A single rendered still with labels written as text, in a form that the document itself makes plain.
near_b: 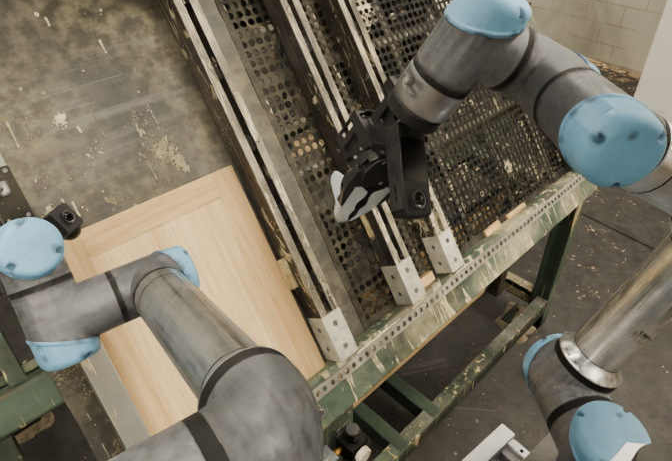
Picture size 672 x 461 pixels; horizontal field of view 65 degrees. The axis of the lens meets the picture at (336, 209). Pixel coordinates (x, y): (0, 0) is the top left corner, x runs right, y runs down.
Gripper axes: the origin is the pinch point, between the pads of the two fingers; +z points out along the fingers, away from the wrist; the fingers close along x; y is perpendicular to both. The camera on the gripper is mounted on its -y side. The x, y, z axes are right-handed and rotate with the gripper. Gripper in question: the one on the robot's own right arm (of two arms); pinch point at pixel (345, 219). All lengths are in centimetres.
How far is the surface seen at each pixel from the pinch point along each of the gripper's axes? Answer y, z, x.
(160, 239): 31, 49, 9
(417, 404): -2, 118, -103
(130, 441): -5, 67, 16
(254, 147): 47, 34, -13
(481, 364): 4, 107, -136
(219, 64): 64, 24, -5
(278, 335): 10, 61, -20
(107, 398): 3, 63, 20
